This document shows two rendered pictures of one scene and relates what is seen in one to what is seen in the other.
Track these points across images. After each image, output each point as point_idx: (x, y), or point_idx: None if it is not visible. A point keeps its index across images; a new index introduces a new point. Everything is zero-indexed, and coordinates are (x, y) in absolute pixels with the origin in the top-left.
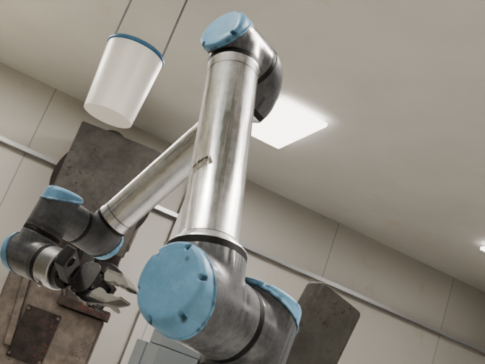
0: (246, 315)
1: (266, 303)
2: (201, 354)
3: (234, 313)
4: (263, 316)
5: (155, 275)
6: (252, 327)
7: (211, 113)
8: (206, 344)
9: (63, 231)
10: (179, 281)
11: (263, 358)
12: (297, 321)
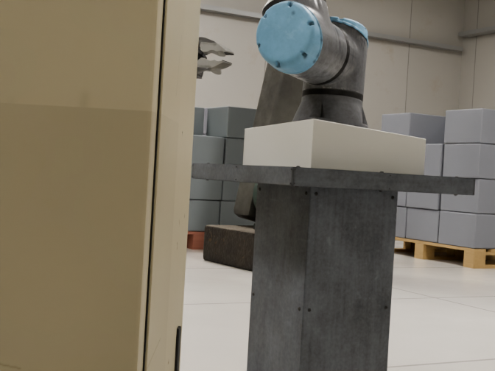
0: (339, 43)
1: (345, 32)
2: (311, 81)
3: (333, 43)
4: (348, 42)
5: (270, 32)
6: (344, 51)
7: None
8: (317, 71)
9: None
10: (292, 30)
11: (353, 72)
12: (367, 40)
